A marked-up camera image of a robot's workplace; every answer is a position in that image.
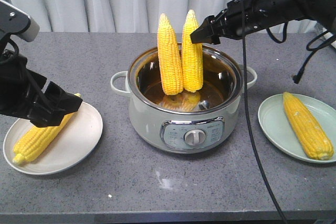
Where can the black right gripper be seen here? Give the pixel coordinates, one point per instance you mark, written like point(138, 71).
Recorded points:
point(240, 19)

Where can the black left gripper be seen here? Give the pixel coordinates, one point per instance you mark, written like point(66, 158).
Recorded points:
point(22, 96)

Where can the yellow corn cob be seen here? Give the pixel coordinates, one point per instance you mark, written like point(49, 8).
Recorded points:
point(313, 139)
point(192, 55)
point(35, 141)
point(169, 58)

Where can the beige round plate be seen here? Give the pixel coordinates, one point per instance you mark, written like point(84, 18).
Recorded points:
point(73, 144)

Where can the light green round plate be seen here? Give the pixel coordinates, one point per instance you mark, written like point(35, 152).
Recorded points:
point(277, 129)

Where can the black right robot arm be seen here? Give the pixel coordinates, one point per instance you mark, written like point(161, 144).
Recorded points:
point(322, 11)

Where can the green electric cooking pot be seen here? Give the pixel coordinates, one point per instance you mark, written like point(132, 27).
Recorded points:
point(189, 122)

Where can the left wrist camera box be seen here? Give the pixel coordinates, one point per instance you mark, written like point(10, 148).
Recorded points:
point(16, 22)

